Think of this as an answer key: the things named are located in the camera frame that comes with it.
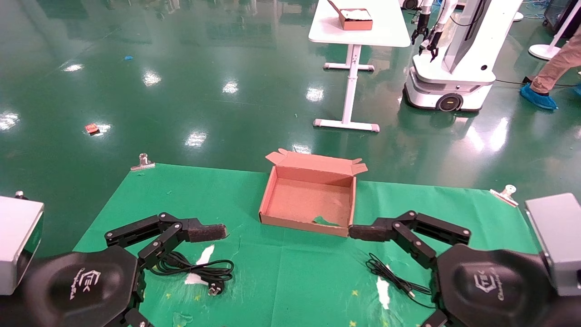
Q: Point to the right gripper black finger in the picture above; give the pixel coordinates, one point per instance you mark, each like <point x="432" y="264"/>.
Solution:
<point x="367" y="232"/>

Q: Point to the open brown cardboard box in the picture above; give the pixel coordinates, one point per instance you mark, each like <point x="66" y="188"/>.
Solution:
<point x="308" y="200"/>

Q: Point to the small white round base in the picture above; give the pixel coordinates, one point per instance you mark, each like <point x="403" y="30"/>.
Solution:
<point x="518" y="16"/>

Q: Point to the right wrist grey camera box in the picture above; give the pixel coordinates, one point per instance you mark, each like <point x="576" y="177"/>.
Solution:
<point x="556" y="236"/>

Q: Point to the silver binder clip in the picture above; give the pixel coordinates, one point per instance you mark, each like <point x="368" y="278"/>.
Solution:
<point x="506" y="195"/>
<point x="143" y="163"/>

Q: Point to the dark cabinet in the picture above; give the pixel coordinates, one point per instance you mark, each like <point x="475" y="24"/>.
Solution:
<point x="551" y="11"/>

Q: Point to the white floor stand round base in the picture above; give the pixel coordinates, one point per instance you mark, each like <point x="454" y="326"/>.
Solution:
<point x="544" y="51"/>

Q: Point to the white table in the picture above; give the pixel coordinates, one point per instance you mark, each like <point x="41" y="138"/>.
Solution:
<point x="381" y="27"/>

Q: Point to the green table cloth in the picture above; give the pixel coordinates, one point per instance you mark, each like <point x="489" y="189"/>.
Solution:
<point x="281" y="281"/>

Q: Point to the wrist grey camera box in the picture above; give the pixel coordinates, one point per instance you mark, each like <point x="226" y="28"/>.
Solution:
<point x="556" y="236"/>
<point x="18" y="240"/>

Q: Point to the white wheeled robot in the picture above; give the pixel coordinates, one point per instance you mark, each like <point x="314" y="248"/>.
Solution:
<point x="454" y="86"/>

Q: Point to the person leg beige trousers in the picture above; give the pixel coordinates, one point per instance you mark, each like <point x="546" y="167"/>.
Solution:
<point x="556" y="68"/>

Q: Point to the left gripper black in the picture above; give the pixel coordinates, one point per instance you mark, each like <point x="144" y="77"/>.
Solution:
<point x="81" y="281"/>

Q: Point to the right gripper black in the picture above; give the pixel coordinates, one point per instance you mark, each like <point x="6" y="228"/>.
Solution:
<point x="494" y="286"/>

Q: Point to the small red floor object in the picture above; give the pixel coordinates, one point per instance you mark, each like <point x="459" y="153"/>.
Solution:
<point x="92" y="128"/>

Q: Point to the small brown cardboard box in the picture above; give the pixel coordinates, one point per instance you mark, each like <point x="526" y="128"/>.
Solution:
<point x="356" y="22"/>

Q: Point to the blue shoe cover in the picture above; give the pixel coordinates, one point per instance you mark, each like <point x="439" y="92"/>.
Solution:
<point x="538" y="97"/>

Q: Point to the left wrist grey camera box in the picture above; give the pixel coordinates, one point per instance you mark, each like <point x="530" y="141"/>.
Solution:
<point x="18" y="240"/>

